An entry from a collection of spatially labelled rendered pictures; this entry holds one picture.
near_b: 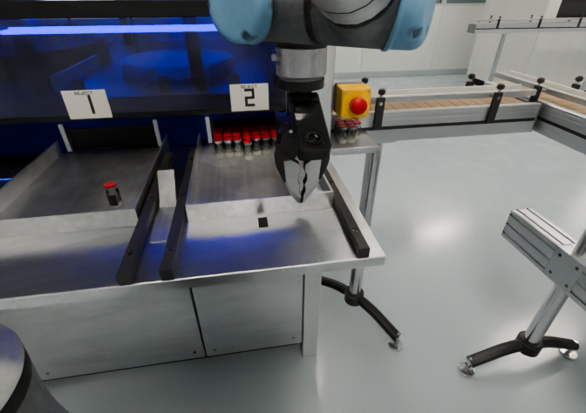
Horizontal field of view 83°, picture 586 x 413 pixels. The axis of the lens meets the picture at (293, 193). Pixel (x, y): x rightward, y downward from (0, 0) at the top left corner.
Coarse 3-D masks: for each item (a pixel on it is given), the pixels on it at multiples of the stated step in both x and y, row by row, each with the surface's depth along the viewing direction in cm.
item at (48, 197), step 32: (32, 160) 71; (64, 160) 78; (96, 160) 78; (128, 160) 78; (160, 160) 75; (0, 192) 60; (32, 192) 66; (64, 192) 66; (96, 192) 66; (128, 192) 66; (0, 224) 53; (32, 224) 54; (64, 224) 55; (96, 224) 55; (128, 224) 56
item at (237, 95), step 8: (232, 88) 73; (240, 88) 73; (248, 88) 73; (256, 88) 73; (264, 88) 74; (232, 96) 73; (240, 96) 74; (248, 96) 74; (256, 96) 74; (264, 96) 75; (232, 104) 74; (240, 104) 75; (256, 104) 75; (264, 104) 76
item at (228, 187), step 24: (192, 168) 68; (216, 168) 75; (240, 168) 75; (264, 168) 75; (192, 192) 62; (216, 192) 66; (240, 192) 66; (264, 192) 66; (288, 192) 66; (192, 216) 57; (216, 216) 58; (240, 216) 59
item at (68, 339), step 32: (192, 288) 102; (224, 288) 104; (256, 288) 106; (288, 288) 108; (0, 320) 96; (32, 320) 98; (64, 320) 100; (96, 320) 102; (128, 320) 104; (160, 320) 107; (192, 320) 109; (224, 320) 111; (256, 320) 114; (288, 320) 117; (32, 352) 105; (64, 352) 107; (96, 352) 110; (128, 352) 112; (160, 352) 115; (192, 352) 118; (224, 352) 120
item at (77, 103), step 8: (64, 96) 68; (72, 96) 68; (80, 96) 69; (96, 96) 69; (104, 96) 69; (72, 104) 69; (80, 104) 69; (88, 104) 70; (96, 104) 70; (104, 104) 70; (72, 112) 70; (80, 112) 70; (88, 112) 70; (96, 112) 71; (104, 112) 71
